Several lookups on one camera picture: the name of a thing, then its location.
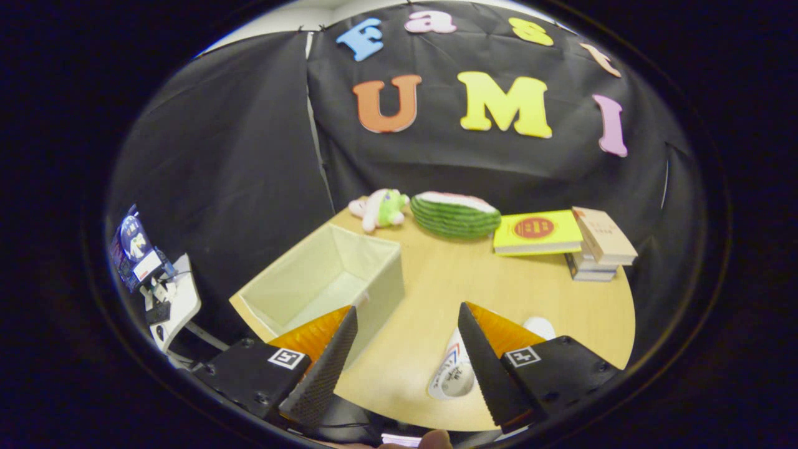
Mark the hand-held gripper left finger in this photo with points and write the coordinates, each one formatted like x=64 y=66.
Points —
x=327 y=368

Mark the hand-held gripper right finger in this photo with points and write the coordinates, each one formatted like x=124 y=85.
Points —
x=489 y=374

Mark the pale green fabric storage box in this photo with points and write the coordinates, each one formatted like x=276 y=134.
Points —
x=324 y=274

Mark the blue-edged book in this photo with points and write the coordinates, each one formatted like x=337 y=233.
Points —
x=589 y=276

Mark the yellow book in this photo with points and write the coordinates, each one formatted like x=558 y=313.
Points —
x=536 y=227

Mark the white book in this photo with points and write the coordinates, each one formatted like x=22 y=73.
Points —
x=595 y=262

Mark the watermelon slice cushion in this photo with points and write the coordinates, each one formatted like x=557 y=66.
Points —
x=455 y=218

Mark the pink and green plush toy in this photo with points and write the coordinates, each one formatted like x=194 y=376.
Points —
x=383 y=209

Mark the tan book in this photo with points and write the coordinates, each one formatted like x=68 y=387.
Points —
x=601 y=234

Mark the blue printed package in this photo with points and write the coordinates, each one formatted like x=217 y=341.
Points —
x=134 y=243

